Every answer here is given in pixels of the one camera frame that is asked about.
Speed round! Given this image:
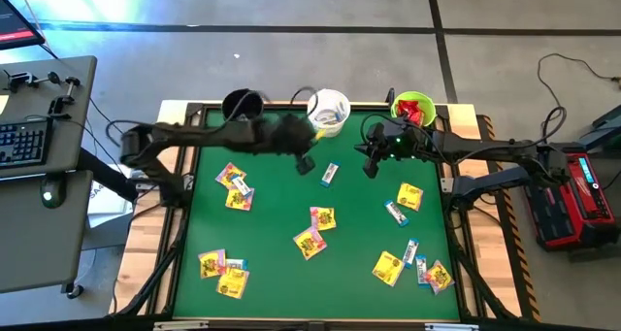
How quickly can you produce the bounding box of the dark grey computer desk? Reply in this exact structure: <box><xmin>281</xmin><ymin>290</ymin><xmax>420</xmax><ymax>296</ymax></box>
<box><xmin>0</xmin><ymin>54</ymin><xmax>98</xmax><ymax>180</ymax></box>

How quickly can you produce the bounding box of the yellow black hazard strip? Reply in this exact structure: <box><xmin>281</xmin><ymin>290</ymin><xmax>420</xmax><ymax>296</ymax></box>
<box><xmin>477</xmin><ymin>115</ymin><xmax>542</xmax><ymax>322</ymax></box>

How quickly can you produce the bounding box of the red black power station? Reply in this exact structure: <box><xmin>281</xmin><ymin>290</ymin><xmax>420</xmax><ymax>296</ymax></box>
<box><xmin>521</xmin><ymin>149</ymin><xmax>621</xmax><ymax>252</ymax></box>

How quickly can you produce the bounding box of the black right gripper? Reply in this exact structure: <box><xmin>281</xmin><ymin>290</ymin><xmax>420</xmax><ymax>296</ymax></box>
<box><xmin>353</xmin><ymin>119</ymin><xmax>431</xmax><ymax>180</ymax></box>

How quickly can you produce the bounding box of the green plastic bucket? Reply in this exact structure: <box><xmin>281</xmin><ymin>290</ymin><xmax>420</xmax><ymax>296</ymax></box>
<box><xmin>390</xmin><ymin>90</ymin><xmax>438</xmax><ymax>128</ymax></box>

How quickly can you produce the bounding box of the black keyboard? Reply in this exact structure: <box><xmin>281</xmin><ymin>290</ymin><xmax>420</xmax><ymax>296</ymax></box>
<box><xmin>0</xmin><ymin>116</ymin><xmax>54</xmax><ymax>170</ymax></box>

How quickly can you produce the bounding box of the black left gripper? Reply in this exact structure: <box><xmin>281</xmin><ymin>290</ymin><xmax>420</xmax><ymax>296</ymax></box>
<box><xmin>259</xmin><ymin>113</ymin><xmax>321</xmax><ymax>177</ymax></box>

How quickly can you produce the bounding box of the black computer mouse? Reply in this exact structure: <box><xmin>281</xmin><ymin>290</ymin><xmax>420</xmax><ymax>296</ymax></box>
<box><xmin>39</xmin><ymin>175</ymin><xmax>68</xmax><ymax>210</ymax></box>

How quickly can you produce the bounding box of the white plastic bucket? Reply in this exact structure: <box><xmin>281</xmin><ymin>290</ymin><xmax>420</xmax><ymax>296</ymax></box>
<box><xmin>306</xmin><ymin>87</ymin><xmax>351</xmax><ymax>139</ymax></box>

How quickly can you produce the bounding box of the black equipment case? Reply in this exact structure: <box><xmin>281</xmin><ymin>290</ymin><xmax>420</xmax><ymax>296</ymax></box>
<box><xmin>575</xmin><ymin>103</ymin><xmax>621</xmax><ymax>153</ymax></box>

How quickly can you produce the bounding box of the black floor cable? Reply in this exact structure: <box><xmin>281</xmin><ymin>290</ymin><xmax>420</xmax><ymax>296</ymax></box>
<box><xmin>536</xmin><ymin>52</ymin><xmax>621</xmax><ymax>146</ymax></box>

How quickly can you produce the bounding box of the silver metal bracket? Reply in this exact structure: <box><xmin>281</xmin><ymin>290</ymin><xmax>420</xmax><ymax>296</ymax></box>
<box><xmin>424</xmin><ymin>322</ymin><xmax>481</xmax><ymax>331</ymax></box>
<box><xmin>152</xmin><ymin>319</ymin><xmax>211</xmax><ymax>331</ymax></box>

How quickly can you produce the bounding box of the black computer monitor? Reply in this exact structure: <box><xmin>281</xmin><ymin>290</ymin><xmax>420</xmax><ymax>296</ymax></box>
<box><xmin>0</xmin><ymin>0</ymin><xmax>47</xmax><ymax>51</ymax></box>

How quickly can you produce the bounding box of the black plastic bucket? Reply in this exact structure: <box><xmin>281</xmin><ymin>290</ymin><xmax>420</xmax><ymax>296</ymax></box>
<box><xmin>220</xmin><ymin>87</ymin><xmax>266</xmax><ymax>123</ymax></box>

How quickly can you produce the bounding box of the black desk clamp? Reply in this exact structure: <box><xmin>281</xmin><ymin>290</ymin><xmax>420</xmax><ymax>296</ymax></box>
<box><xmin>0</xmin><ymin>70</ymin><xmax>63</xmax><ymax>93</ymax></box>
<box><xmin>47</xmin><ymin>76</ymin><xmax>82</xmax><ymax>118</ymax></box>

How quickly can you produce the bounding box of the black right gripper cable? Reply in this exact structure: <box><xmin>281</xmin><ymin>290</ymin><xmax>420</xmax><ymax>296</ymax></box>
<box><xmin>359</xmin><ymin>112</ymin><xmax>438</xmax><ymax>150</ymax></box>

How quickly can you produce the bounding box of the grey side table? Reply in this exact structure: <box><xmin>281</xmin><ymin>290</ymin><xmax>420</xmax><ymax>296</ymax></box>
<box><xmin>0</xmin><ymin>169</ymin><xmax>94</xmax><ymax>294</ymax></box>

